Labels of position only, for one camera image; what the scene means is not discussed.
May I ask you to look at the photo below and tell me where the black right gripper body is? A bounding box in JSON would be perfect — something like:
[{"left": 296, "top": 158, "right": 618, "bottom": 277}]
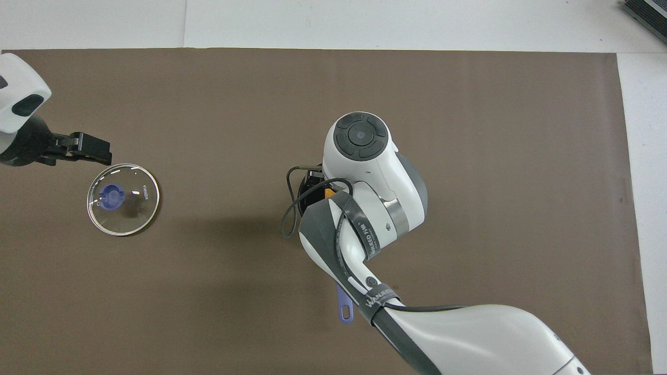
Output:
[{"left": 304, "top": 165, "right": 326, "bottom": 191}]

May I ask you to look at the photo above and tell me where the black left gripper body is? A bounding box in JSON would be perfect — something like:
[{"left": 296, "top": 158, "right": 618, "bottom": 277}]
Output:
[{"left": 0, "top": 115, "right": 71, "bottom": 167}]

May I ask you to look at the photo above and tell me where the glass lid blue knob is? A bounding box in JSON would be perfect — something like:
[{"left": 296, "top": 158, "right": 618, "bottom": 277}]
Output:
[{"left": 87, "top": 164, "right": 160, "bottom": 236}]

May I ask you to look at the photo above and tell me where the brown table mat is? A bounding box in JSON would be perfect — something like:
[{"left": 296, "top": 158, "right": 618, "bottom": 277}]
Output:
[{"left": 0, "top": 48, "right": 654, "bottom": 375}]

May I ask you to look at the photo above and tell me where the dark ribbed flat device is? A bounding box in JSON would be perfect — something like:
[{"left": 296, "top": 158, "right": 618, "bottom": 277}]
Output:
[{"left": 623, "top": 0, "right": 667, "bottom": 45}]

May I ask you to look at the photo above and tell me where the blue pot with handle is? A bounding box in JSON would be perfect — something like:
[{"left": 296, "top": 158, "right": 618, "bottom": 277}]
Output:
[{"left": 297, "top": 174, "right": 356, "bottom": 324}]

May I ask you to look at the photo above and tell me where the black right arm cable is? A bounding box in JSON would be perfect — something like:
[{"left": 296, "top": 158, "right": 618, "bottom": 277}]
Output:
[{"left": 280, "top": 166, "right": 470, "bottom": 313}]

